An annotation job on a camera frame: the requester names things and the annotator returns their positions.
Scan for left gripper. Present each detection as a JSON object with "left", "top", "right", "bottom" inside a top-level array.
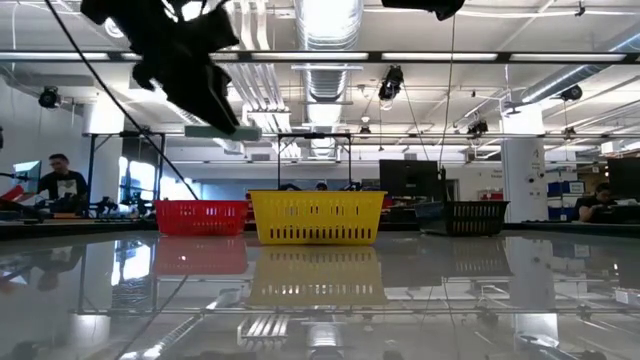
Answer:
[{"left": 79, "top": 0, "right": 241, "bottom": 137}]

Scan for long teal block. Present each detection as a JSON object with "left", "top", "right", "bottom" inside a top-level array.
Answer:
[{"left": 183, "top": 124, "right": 263, "bottom": 143}]

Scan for computer monitor lit screen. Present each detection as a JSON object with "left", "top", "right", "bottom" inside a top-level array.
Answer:
[{"left": 12, "top": 159, "right": 44, "bottom": 194}]

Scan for white structural column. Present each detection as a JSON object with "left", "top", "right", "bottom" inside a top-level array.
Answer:
[{"left": 500, "top": 107, "right": 547, "bottom": 225}]

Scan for yellow plastic basket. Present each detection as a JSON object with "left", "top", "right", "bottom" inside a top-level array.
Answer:
[{"left": 247, "top": 189, "right": 389, "bottom": 247}]

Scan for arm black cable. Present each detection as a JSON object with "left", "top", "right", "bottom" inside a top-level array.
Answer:
[
  {"left": 42, "top": 0, "right": 200, "bottom": 201},
  {"left": 437, "top": 13, "right": 457, "bottom": 171}
]

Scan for black computer monitor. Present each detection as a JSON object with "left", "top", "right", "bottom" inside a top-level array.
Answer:
[
  {"left": 607, "top": 156, "right": 640, "bottom": 202},
  {"left": 378, "top": 158, "right": 441, "bottom": 202}
]

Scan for blue storage bins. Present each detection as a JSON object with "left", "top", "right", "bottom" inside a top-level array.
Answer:
[{"left": 546, "top": 179, "right": 587, "bottom": 221}]

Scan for ribbed silver ventilation duct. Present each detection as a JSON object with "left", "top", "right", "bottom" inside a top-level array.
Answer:
[{"left": 294, "top": 0, "right": 365, "bottom": 161}]

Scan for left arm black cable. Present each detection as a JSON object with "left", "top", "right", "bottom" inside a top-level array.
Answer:
[{"left": 42, "top": 0, "right": 200, "bottom": 201}]

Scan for black aluminium table frame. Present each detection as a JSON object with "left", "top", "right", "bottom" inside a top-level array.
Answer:
[{"left": 0, "top": 217, "right": 640, "bottom": 241}]

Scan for red plastic basket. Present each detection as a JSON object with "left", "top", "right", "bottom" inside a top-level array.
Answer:
[{"left": 152, "top": 199, "right": 250, "bottom": 238}]

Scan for red object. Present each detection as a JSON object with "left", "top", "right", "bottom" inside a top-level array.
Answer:
[{"left": 0, "top": 184, "right": 26, "bottom": 204}]

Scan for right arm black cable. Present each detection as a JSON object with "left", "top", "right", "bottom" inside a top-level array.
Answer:
[{"left": 437, "top": 13, "right": 457, "bottom": 171}]

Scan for black plastic basket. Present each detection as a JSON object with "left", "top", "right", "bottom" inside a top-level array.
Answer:
[{"left": 413, "top": 199, "right": 511, "bottom": 238}]

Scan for black rectangular stand frame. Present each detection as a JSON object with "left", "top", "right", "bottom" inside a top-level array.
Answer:
[{"left": 276, "top": 131, "right": 353, "bottom": 191}]

